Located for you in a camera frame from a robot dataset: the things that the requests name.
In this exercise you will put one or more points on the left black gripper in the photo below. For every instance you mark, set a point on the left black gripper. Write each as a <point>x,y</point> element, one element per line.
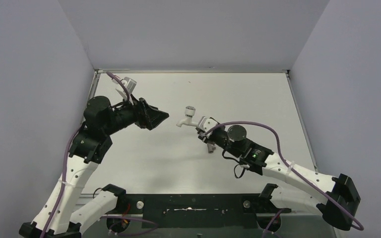
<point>141,113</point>

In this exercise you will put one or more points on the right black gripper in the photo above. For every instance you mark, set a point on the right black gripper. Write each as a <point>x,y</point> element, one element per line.
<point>209,139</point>

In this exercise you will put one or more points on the metal tee pipe fitting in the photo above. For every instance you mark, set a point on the metal tee pipe fitting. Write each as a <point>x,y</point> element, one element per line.
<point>211,148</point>

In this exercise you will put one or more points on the white faucet with chrome knob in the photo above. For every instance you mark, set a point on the white faucet with chrome knob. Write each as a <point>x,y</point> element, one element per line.
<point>188,119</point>

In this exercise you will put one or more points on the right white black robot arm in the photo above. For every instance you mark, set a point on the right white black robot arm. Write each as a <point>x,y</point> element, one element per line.
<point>334,198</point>

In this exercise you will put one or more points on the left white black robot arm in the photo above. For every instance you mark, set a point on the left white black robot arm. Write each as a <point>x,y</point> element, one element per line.
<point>83,154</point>

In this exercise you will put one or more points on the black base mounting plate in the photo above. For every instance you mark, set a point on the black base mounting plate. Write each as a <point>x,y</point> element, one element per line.
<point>198,210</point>

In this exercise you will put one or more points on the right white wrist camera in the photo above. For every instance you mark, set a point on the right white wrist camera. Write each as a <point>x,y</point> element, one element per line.
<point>205,125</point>

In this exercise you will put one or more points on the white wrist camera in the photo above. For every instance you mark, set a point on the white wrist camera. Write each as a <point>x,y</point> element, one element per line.
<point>205,125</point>
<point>125,86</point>

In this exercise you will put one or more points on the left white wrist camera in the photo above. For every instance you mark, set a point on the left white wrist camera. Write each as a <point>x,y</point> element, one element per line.
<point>125,86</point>

